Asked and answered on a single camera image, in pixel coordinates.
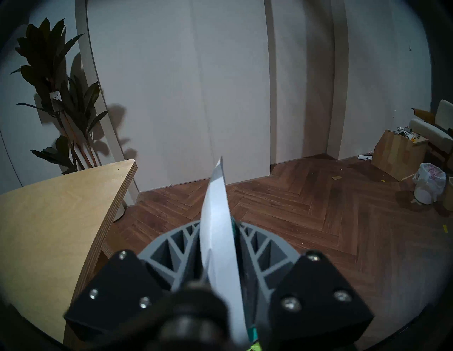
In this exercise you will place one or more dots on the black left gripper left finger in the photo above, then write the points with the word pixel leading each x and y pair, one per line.
pixel 116 290

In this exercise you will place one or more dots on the light wooden table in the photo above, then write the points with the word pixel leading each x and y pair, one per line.
pixel 46 219

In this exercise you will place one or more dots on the white cushioned wooden armchair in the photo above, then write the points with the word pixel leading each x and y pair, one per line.
pixel 430 131

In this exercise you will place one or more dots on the small white floor item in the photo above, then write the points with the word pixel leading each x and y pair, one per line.
pixel 365 157

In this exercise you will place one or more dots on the tall potted green plant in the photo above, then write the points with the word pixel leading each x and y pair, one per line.
pixel 53 46

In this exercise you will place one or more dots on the white plant tag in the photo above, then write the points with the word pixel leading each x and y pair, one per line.
pixel 55 95

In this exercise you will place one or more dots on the trash pile in crate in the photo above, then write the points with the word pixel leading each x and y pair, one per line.
pixel 405 132

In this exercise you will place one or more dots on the silver teal snack bag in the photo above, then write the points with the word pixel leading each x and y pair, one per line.
pixel 219 230

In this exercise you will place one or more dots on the white bin with plastic bag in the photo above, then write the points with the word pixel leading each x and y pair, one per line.
pixel 428 184

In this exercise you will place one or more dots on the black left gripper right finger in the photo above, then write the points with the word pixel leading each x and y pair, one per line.
pixel 311 293

